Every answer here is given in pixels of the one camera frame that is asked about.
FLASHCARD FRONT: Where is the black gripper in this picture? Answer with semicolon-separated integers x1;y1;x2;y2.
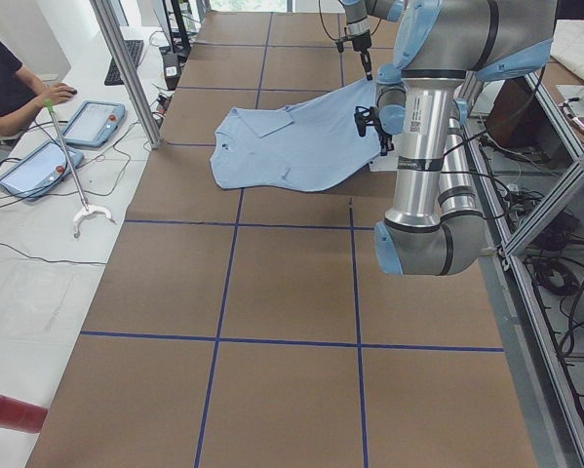
349;31;372;81
376;129;394;156

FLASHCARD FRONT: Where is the light blue t-shirt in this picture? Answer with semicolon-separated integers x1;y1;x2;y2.
210;79;380;192

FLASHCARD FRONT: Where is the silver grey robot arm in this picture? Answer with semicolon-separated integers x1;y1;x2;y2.
334;0;407;81
374;1;557;276

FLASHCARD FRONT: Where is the white mounting plate with bolts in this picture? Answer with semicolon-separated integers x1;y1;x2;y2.
368;153;398;172

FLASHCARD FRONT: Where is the black keyboard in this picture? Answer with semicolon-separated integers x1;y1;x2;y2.
103;38;145;87

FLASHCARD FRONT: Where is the brown paper table cover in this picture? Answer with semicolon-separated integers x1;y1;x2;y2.
28;13;536;467

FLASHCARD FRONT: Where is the blue teach pendant far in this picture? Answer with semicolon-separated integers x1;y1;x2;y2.
62;100;126;148

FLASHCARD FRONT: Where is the blue teach pendant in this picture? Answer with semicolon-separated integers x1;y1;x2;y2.
62;100;126;148
0;141;71;201

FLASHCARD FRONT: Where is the reacher stick with white claw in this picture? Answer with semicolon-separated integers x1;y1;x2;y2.
44;98;115;239

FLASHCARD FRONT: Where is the blue teach pendant near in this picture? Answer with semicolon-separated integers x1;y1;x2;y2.
0;141;71;201

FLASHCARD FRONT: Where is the seated person in black shirt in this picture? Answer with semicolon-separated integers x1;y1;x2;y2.
0;41;77;137

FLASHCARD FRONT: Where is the red cylinder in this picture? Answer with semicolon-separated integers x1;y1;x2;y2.
0;394;48;434

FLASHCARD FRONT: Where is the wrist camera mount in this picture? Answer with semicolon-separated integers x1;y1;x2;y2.
354;105;379;137
334;35;349;54

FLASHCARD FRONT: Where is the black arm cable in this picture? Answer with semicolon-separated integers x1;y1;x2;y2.
437;62;549;162

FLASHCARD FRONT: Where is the aluminium frame pillar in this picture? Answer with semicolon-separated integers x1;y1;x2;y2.
90;0;161;149

